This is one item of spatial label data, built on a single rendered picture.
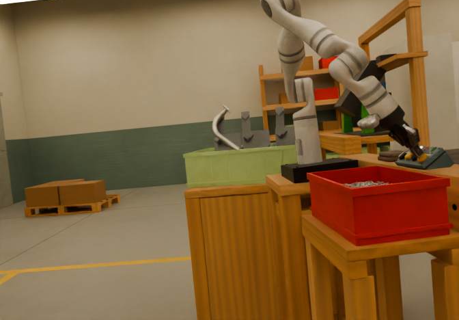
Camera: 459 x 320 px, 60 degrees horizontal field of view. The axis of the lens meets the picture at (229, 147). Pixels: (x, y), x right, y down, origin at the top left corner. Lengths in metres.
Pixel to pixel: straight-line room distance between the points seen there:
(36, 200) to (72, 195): 0.61
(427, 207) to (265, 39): 7.60
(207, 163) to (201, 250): 0.42
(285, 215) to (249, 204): 0.45
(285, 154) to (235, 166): 0.24
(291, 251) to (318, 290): 0.32
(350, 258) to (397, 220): 0.13
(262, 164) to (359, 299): 1.10
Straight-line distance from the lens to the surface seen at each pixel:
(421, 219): 0.92
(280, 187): 1.41
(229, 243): 1.91
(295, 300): 1.53
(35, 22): 9.60
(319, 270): 1.16
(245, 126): 2.17
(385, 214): 0.88
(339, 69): 1.11
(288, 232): 1.45
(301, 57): 1.42
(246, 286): 1.97
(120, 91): 8.65
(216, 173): 1.92
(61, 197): 6.52
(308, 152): 1.54
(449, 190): 1.12
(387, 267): 1.23
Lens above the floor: 1.06
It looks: 3 degrees down
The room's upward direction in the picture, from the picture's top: 5 degrees counter-clockwise
